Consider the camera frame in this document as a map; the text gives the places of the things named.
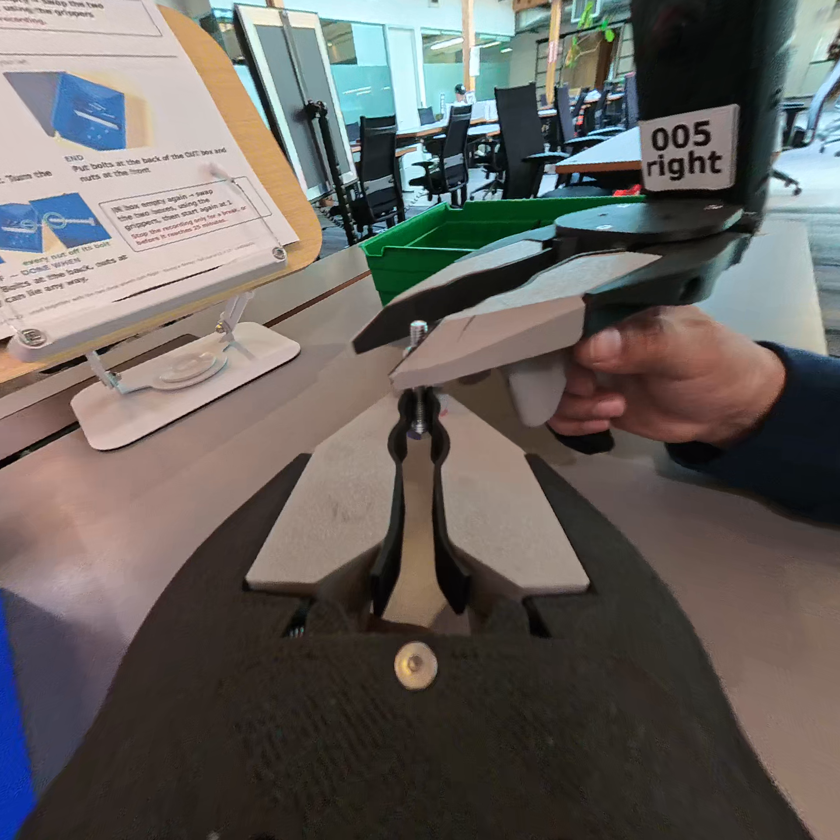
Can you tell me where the green hanging plant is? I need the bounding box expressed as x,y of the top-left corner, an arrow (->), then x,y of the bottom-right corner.
567,0 -> 621,70

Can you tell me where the wooden board document stand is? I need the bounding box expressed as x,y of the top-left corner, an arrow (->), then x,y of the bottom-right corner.
0,0 -> 324,452

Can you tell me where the wooden top office desk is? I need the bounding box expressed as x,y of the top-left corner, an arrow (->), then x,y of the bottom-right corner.
554,125 -> 647,177

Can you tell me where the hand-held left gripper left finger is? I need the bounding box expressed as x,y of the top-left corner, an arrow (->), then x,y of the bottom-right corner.
245,394 -> 421,618

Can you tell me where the printed instruction sheet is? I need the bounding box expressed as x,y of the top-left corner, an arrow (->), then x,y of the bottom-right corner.
0,0 -> 299,329

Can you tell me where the group of black office chairs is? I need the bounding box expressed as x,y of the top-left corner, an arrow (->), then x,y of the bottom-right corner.
357,72 -> 641,224

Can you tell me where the person's right hand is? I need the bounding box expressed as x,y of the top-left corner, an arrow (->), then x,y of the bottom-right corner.
548,305 -> 788,452

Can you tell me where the grey panel on stand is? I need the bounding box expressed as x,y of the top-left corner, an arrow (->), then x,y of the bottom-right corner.
234,3 -> 358,198

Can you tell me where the black tripod stand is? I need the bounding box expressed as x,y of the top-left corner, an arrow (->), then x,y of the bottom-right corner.
303,98 -> 358,227

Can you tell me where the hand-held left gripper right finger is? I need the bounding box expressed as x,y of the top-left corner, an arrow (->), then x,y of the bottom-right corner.
423,394 -> 590,614

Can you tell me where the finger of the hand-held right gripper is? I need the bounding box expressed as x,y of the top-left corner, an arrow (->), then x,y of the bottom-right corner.
352,239 -> 559,355
389,251 -> 662,392

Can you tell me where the blue plastic bin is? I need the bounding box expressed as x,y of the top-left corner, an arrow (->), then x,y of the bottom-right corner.
0,591 -> 37,840

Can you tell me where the green plastic bin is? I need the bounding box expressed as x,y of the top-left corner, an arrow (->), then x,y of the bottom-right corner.
360,195 -> 647,309

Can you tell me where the silver metal bolt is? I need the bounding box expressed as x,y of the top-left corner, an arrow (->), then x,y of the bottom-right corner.
402,320 -> 439,442

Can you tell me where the white mesh office chair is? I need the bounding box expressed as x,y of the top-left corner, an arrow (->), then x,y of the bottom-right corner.
771,66 -> 840,198

